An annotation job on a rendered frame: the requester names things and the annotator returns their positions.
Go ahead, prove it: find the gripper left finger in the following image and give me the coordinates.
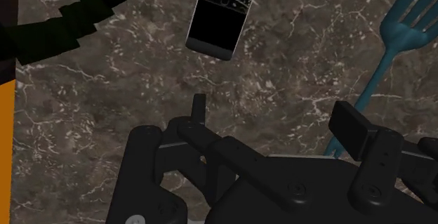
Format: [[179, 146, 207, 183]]
[[105, 93, 310, 224]]

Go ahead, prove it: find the black keypad mobile phone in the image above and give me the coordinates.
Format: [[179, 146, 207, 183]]
[[185, 0, 261, 62]]

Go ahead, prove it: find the teal plastic fork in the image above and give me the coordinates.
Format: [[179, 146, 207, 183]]
[[323, 0, 438, 159]]

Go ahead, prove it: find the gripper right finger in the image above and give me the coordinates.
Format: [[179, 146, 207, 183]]
[[328, 100, 438, 216]]

